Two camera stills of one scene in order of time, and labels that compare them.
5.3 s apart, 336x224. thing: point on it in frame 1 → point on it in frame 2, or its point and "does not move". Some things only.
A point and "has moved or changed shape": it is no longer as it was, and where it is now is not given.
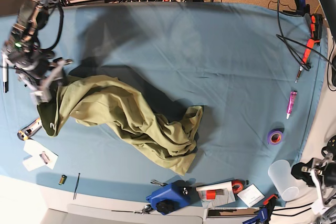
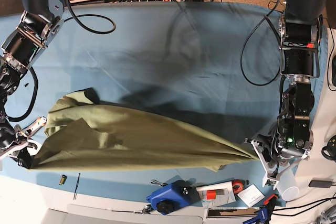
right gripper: x=325 y=169 → x=293 y=141
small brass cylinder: x=62 y=180 does not move
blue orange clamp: x=264 y=213 does not move
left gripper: x=41 y=80 → x=13 y=140
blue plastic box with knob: x=175 y=196 does not move
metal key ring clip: x=147 y=209 does not move
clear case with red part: x=216 y=194 does not move
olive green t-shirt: x=169 y=135 has moved or changed shape
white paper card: x=251 y=195 does not move
